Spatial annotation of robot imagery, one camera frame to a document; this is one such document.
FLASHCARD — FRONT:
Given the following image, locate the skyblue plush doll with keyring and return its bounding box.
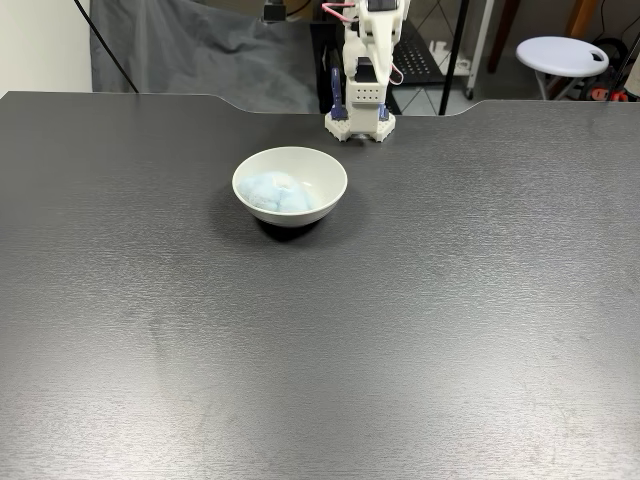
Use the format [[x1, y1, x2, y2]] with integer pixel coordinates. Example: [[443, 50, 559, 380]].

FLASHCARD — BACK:
[[235, 170, 315, 213]]

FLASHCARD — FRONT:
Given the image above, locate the white bowl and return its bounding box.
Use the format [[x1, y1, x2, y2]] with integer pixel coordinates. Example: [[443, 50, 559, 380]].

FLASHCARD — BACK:
[[231, 145, 349, 228]]

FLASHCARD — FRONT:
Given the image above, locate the grey cloth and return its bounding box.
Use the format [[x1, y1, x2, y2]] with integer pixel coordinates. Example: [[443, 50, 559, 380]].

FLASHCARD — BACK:
[[89, 0, 322, 114]]

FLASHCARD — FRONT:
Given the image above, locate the thin black stand leg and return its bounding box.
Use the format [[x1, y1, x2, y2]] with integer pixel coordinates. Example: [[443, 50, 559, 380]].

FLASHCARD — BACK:
[[73, 0, 141, 94]]

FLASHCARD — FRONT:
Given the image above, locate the white round stool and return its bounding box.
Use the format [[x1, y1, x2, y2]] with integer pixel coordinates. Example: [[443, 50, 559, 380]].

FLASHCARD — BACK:
[[515, 35, 611, 101]]

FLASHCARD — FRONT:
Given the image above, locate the red and black appliance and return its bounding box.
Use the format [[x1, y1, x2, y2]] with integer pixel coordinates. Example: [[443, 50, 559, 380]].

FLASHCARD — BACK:
[[582, 34, 640, 102]]

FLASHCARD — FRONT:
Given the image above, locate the small black camera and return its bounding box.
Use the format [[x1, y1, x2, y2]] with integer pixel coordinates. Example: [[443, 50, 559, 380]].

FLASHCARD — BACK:
[[262, 0, 290, 24]]

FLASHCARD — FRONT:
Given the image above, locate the white cart frame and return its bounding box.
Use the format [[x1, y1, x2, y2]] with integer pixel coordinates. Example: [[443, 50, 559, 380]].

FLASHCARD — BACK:
[[452, 0, 497, 99]]

